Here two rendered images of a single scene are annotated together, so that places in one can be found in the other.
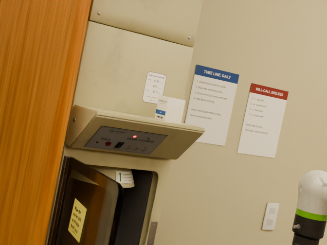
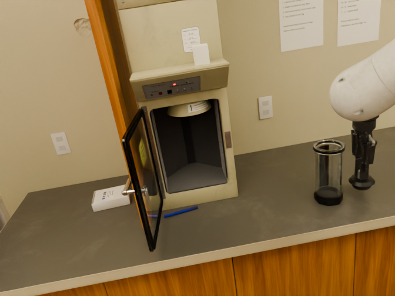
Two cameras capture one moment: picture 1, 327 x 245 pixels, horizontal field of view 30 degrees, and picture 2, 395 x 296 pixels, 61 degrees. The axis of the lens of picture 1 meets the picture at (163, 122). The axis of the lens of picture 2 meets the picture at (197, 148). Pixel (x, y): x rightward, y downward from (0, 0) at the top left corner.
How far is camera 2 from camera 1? 0.81 m
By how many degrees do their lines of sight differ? 38
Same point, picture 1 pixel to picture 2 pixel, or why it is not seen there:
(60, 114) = (109, 87)
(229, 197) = not seen: hidden behind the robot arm
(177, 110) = (203, 54)
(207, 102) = (297, 16)
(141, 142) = (184, 86)
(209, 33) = not seen: outside the picture
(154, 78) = (188, 32)
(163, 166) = (220, 93)
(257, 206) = not seen: hidden behind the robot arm
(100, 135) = (148, 90)
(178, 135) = (209, 73)
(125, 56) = (157, 24)
